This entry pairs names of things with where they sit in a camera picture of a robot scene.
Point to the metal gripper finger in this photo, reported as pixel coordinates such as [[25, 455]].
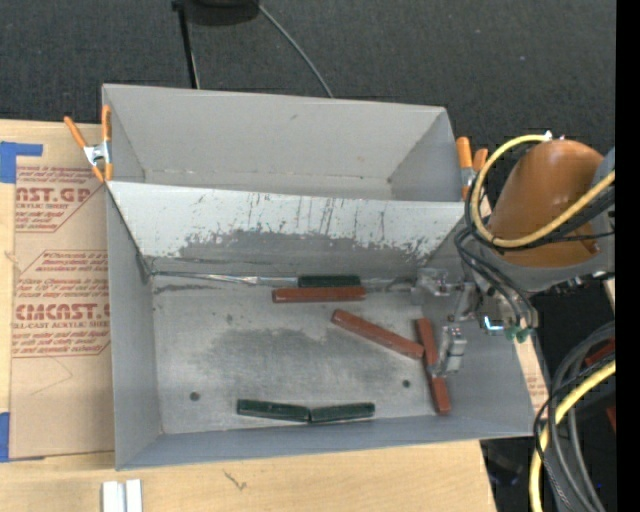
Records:
[[454, 352], [431, 283]]

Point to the red-brown flat block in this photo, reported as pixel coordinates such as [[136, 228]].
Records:
[[320, 294], [376, 333], [441, 396]]

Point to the dark green flat block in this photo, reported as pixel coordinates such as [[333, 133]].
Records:
[[330, 281], [272, 410], [342, 412]]

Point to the grey metal bin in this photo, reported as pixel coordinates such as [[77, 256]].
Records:
[[280, 350]]

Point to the brown cardboard board, red print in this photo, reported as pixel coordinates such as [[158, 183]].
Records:
[[60, 350]]

